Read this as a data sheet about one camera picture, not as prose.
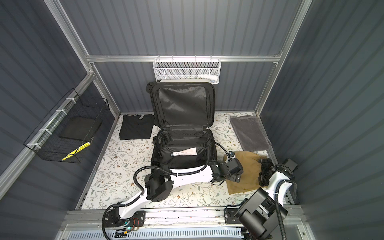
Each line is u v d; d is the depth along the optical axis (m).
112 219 0.72
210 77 0.87
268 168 0.75
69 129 0.73
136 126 1.12
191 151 0.96
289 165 0.63
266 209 0.45
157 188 0.55
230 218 0.73
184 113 0.94
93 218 0.76
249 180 0.83
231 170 0.64
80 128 0.73
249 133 1.06
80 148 0.70
